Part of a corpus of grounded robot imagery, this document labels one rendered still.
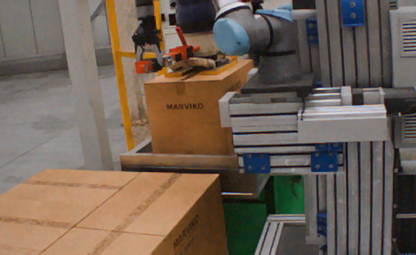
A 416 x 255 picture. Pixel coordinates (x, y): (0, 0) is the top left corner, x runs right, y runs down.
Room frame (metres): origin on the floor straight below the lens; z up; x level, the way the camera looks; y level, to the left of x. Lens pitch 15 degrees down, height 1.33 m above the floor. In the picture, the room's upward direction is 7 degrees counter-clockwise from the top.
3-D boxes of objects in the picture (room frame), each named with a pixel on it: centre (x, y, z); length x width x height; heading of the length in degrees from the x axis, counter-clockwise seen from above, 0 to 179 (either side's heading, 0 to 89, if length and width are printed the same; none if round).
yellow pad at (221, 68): (2.54, -0.10, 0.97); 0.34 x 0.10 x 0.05; 158
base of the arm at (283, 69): (1.56, -0.26, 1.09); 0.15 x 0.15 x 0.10
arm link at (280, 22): (1.56, -0.25, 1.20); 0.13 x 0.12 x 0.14; 122
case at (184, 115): (2.57, -0.01, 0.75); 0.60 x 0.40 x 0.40; 159
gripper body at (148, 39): (2.04, 0.19, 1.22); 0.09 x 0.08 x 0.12; 159
